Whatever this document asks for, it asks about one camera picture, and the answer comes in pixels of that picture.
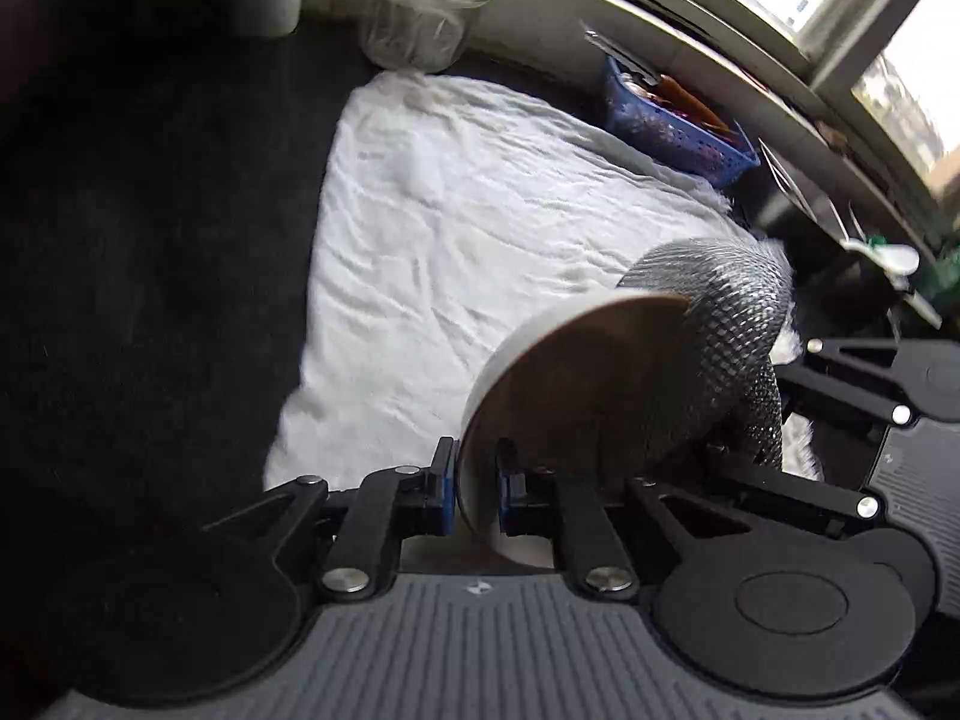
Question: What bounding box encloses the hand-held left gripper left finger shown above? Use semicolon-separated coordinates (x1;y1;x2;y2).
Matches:
202;435;458;602

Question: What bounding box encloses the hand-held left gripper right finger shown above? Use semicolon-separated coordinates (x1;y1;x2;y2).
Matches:
495;441;752;602

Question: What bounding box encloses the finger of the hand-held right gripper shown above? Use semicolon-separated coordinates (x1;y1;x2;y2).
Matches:
775;336;916;428
688;441;884;539

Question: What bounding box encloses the white bowl brown inside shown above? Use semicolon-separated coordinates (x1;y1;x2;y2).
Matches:
457;291;721;567

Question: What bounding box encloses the silver mesh scrubbing cloth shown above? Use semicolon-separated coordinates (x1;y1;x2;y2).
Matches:
615;236;796;475

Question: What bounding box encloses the white ladle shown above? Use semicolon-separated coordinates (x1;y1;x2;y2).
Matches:
841;237;923;280

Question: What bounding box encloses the green bottle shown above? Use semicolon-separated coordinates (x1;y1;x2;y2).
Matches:
919;242;960;320

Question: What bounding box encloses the steel tray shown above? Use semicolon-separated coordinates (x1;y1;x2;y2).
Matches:
752;136;852;242

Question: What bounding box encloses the white cloth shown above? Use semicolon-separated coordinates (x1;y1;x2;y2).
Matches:
264;72;826;494

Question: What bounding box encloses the blue plastic basket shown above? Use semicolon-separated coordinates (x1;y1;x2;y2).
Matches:
600;52;761;192

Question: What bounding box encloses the glass jar with lid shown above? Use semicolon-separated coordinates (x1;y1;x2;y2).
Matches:
358;0;500;76

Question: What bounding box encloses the serrated knife brown handle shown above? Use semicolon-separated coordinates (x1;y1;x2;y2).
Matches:
583;27;736;137

